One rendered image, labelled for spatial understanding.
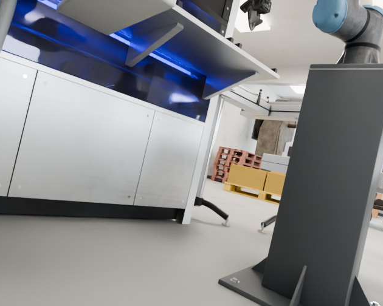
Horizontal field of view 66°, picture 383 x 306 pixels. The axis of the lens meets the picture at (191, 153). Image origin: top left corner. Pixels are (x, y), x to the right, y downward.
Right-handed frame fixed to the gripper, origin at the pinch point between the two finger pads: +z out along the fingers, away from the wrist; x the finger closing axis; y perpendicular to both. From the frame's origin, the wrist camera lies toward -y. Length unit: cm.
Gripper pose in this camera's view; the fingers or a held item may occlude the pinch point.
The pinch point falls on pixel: (250, 28)
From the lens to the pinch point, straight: 164.5
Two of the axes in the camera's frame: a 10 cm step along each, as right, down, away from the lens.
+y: 6.7, 1.3, -7.3
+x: 7.1, 1.8, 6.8
